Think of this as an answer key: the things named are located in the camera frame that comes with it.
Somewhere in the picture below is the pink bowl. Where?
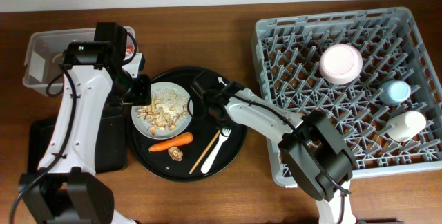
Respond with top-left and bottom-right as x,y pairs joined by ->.
319,44 -> 363,84

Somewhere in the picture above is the blue cup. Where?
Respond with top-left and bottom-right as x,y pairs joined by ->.
379,80 -> 411,106

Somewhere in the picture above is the cream cup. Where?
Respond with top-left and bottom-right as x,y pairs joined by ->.
387,111 -> 427,142

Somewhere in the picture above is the red snack wrapper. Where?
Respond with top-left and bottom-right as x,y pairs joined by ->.
126,46 -> 134,53

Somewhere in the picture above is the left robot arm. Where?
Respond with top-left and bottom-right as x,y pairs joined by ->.
9,40 -> 151,223

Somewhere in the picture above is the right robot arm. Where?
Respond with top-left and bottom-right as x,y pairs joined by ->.
194,84 -> 356,223

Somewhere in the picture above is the grey dishwasher rack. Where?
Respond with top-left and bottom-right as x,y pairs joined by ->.
251,8 -> 441,179

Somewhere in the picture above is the grey plate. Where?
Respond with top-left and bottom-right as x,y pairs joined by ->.
131,82 -> 193,140

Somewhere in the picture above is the peanut shells pile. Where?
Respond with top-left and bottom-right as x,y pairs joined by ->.
132,100 -> 191,137

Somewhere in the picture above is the wooden chopstick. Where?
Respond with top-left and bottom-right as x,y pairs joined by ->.
189,130 -> 221,174

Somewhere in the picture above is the white rice pile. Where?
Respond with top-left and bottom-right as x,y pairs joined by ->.
153,88 -> 187,114

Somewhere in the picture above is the white plastic fork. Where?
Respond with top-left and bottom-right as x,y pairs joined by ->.
200,129 -> 231,174

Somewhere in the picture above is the orange carrot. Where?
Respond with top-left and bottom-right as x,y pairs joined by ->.
148,132 -> 193,152

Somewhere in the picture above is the black round tray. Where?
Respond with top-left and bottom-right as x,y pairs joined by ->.
126,67 -> 247,182

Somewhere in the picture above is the black rectangular bin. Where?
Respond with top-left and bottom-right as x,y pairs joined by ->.
27,106 -> 127,174

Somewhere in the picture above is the brown walnut shell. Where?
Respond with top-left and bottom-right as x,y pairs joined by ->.
168,147 -> 184,162

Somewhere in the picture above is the clear plastic bin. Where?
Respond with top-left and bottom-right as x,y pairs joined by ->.
22,26 -> 137,97

